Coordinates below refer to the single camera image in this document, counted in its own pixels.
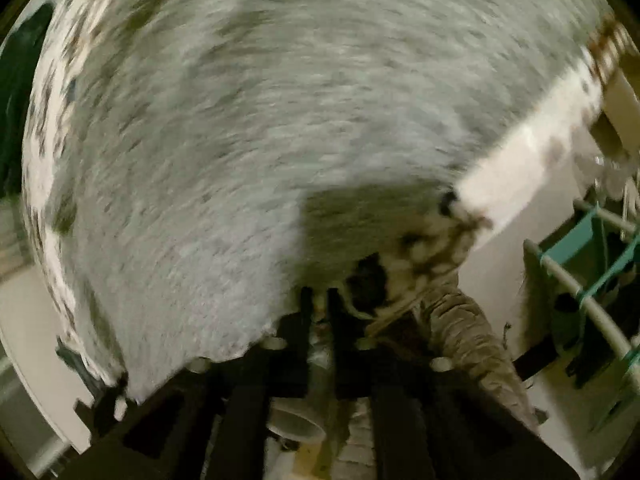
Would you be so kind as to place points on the brown ribbed cloth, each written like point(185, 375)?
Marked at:
point(465, 330)

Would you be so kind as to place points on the white clothes drying rack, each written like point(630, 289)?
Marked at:
point(595, 310)

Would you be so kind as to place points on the white cup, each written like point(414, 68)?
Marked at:
point(295, 421)

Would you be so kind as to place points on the dark green fluffy blanket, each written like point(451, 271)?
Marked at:
point(22, 90)

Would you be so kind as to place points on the brown checkered blanket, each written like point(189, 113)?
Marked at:
point(612, 45)

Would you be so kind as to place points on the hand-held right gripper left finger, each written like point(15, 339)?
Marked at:
point(250, 410)

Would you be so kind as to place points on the bed with floral cover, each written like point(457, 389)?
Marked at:
point(525, 150)

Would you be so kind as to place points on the grey fluffy towel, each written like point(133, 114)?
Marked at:
point(300, 110)

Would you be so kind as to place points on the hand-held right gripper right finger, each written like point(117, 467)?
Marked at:
point(425, 425)

